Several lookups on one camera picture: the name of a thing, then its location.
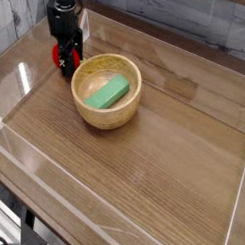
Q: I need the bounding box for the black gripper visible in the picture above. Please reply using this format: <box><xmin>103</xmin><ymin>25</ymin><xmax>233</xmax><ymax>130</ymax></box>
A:
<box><xmin>58</xmin><ymin>28</ymin><xmax>83</xmax><ymax>77</ymax></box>

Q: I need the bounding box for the red plush strawberry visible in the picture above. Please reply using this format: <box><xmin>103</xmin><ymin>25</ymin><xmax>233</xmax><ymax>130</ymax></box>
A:
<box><xmin>52</xmin><ymin>45</ymin><xmax>83</xmax><ymax>69</ymax></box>

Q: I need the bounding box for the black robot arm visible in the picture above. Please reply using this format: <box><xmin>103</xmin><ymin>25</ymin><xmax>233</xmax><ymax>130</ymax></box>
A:
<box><xmin>46</xmin><ymin>0</ymin><xmax>83</xmax><ymax>77</ymax></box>

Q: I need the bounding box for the wooden bowl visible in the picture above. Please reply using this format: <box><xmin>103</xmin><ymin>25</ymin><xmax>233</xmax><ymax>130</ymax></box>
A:
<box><xmin>71</xmin><ymin>53</ymin><xmax>142</xmax><ymax>129</ymax></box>

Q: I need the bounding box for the green rectangular block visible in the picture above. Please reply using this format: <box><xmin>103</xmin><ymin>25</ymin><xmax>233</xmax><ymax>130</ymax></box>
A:
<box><xmin>84</xmin><ymin>75</ymin><xmax>130</xmax><ymax>109</ymax></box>

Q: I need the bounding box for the clear acrylic corner bracket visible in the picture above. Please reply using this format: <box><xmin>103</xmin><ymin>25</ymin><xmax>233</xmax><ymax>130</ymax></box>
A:
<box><xmin>79</xmin><ymin>10</ymin><xmax>90</xmax><ymax>42</ymax></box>

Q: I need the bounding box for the clear acrylic tray wall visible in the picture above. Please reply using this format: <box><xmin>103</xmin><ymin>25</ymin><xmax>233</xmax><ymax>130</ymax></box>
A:
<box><xmin>0</xmin><ymin>13</ymin><xmax>245</xmax><ymax>245</ymax></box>

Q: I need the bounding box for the black table leg bracket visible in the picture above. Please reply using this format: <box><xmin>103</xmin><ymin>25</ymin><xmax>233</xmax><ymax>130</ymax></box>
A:
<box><xmin>20</xmin><ymin>206</ymin><xmax>65</xmax><ymax>245</ymax></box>

